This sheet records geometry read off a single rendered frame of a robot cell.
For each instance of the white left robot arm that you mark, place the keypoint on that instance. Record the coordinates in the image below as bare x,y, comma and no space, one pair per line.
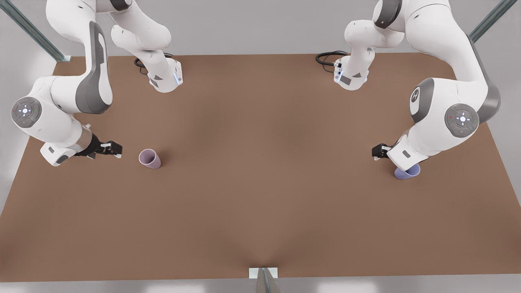
447,97

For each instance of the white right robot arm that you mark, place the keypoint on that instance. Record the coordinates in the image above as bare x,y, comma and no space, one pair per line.
65,93

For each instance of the pink cup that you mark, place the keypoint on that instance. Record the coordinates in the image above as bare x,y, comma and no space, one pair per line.
149,158

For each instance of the purple cup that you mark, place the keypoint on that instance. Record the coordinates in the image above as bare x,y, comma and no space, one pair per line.
408,173

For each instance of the silver frame post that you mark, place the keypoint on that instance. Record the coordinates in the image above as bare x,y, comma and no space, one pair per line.
486,19
34,30
265,280

